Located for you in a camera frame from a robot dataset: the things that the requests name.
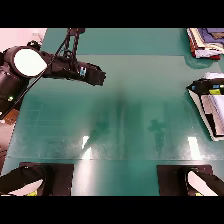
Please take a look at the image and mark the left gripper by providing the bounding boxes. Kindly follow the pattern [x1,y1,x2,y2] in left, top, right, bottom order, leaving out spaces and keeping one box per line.
[79,63,108,87]

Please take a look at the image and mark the red garment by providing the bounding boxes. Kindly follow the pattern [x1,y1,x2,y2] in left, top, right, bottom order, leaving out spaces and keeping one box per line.
[189,40,222,61]

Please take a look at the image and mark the blue garment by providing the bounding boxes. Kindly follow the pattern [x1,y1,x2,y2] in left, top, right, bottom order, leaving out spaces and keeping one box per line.
[203,27,224,44]

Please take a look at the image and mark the black cable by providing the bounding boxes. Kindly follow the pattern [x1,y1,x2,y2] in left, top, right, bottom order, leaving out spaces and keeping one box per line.
[0,31,72,120]

